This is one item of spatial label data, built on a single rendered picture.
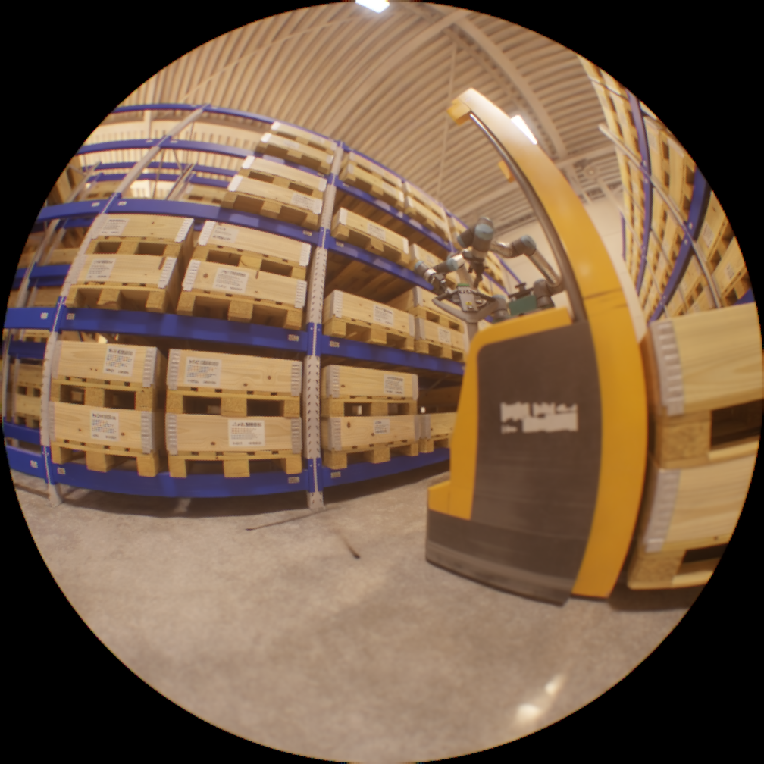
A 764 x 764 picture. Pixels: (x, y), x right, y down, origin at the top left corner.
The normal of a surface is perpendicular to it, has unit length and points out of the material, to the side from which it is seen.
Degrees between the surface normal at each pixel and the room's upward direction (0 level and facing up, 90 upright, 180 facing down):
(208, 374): 90
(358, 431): 90
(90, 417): 90
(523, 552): 90
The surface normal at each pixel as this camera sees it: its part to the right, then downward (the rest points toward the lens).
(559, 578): -0.79, -0.07
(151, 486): 0.61, -0.12
